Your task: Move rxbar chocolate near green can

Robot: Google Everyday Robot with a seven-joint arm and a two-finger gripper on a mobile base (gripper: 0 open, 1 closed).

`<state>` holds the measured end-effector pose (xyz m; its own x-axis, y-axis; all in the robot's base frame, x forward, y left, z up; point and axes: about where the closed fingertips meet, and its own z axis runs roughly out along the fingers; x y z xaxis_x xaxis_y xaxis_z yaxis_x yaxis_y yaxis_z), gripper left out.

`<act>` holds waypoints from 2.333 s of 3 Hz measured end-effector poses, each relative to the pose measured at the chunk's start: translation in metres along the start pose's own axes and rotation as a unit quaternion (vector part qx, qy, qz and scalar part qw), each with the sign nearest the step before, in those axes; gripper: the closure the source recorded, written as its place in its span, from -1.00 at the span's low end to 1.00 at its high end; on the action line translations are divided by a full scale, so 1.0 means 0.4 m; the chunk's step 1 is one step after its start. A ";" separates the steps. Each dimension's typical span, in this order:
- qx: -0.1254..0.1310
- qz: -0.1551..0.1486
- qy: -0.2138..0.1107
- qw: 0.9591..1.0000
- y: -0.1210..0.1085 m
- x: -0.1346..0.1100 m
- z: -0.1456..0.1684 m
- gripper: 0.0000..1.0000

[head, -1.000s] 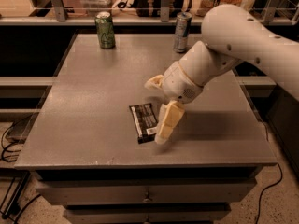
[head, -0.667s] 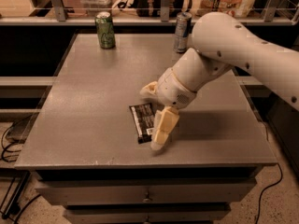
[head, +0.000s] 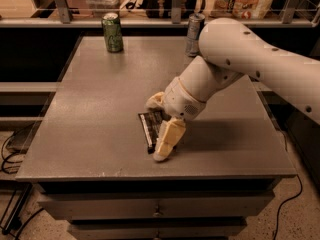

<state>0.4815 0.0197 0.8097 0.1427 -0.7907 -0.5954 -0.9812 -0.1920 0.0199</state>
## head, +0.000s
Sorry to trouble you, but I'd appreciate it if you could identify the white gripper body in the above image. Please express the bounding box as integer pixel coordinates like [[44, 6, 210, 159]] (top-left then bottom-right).
[[163, 77, 206, 121]]

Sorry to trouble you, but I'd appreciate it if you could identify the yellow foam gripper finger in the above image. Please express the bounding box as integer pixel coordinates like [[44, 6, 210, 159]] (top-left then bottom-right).
[[145, 92, 164, 110], [153, 117, 186, 162]]

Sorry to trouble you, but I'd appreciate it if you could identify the black rxbar chocolate wrapper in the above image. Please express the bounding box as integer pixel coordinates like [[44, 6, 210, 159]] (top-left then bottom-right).
[[138, 111, 164, 154]]

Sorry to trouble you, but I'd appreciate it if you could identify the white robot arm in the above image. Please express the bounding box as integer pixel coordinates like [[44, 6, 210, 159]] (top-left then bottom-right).
[[146, 18, 320, 161]]

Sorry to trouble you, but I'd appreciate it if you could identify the silver blue energy can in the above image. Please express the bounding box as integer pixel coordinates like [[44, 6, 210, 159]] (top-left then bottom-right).
[[185, 13, 205, 57]]

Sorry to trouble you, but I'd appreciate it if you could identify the green soda can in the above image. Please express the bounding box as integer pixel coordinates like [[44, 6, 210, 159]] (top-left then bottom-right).
[[101, 12, 123, 53]]

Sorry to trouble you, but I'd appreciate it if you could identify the round drawer knob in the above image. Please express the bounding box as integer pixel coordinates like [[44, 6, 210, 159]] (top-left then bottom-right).
[[153, 209, 162, 218]]

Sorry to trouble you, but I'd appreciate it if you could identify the grey drawer cabinet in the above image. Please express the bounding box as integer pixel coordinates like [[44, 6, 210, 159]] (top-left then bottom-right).
[[17, 37, 295, 240]]

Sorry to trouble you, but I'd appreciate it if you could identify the black bag on shelf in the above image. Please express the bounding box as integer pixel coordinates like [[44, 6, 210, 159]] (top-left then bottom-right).
[[140, 0, 197, 18]]

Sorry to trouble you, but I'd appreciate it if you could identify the grey metal railing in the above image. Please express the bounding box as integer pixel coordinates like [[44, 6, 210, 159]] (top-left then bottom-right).
[[0, 0, 320, 29]]

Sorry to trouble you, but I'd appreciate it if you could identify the printed snack bag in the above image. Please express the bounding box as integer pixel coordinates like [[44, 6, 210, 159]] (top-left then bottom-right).
[[210, 0, 273, 20]]

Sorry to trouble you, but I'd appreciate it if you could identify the black floor cable right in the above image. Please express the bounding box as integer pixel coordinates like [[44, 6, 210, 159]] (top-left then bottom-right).
[[271, 173, 304, 240]]

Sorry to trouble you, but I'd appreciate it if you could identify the black floor cables left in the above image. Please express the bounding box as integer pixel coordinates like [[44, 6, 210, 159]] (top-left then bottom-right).
[[0, 123, 46, 240]]

